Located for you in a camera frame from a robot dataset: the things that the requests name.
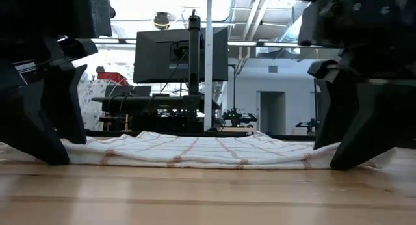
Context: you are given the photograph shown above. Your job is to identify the black monitor stand pole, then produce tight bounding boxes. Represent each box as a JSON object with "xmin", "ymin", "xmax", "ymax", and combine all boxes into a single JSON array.
[{"xmin": 188, "ymin": 9, "xmax": 202, "ymax": 96}]

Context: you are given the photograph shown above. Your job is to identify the silver ventilation duct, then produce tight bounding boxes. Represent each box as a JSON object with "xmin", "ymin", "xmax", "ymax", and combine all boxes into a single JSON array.
[{"xmin": 281, "ymin": 0, "xmax": 308, "ymax": 42}]

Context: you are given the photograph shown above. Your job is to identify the long ceiling light strip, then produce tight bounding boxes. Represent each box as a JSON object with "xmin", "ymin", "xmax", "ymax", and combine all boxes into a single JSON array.
[{"xmin": 92, "ymin": 38, "xmax": 326, "ymax": 49}]

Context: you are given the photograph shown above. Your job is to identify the black ceiling dome device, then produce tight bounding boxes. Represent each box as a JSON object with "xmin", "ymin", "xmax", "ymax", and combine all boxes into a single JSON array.
[{"xmin": 153, "ymin": 12, "xmax": 170, "ymax": 30}]

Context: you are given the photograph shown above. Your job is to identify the white vertical pole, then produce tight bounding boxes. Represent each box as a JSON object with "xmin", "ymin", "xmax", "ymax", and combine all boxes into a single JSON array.
[{"xmin": 204, "ymin": 0, "xmax": 214, "ymax": 132}]

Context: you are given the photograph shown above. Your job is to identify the white towel with pink grid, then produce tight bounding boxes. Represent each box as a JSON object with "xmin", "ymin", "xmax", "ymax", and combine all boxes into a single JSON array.
[{"xmin": 0, "ymin": 130, "xmax": 397, "ymax": 170}]

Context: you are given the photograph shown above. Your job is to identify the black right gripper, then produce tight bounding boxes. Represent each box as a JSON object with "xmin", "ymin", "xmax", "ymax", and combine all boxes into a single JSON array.
[{"xmin": 298, "ymin": 0, "xmax": 416, "ymax": 171}]

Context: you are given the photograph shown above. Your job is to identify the black computer monitor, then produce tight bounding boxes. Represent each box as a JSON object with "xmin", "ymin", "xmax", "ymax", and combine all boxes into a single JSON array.
[{"xmin": 133, "ymin": 26, "xmax": 229, "ymax": 84}]

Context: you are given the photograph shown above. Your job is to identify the red storage bin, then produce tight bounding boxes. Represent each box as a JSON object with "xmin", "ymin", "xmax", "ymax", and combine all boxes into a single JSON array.
[{"xmin": 97, "ymin": 71, "xmax": 128, "ymax": 86}]

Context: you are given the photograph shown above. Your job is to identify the white floral partition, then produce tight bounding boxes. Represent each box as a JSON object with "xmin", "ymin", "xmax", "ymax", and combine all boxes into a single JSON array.
[{"xmin": 77, "ymin": 79, "xmax": 113, "ymax": 131}]

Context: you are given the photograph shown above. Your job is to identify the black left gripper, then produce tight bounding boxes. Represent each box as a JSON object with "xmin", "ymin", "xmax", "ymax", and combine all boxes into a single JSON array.
[{"xmin": 0, "ymin": 0, "xmax": 116, "ymax": 144}]

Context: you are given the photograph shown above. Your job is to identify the black desk shelf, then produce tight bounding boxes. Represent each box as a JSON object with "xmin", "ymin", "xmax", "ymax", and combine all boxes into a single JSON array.
[{"xmin": 92, "ymin": 94, "xmax": 222, "ymax": 114}]

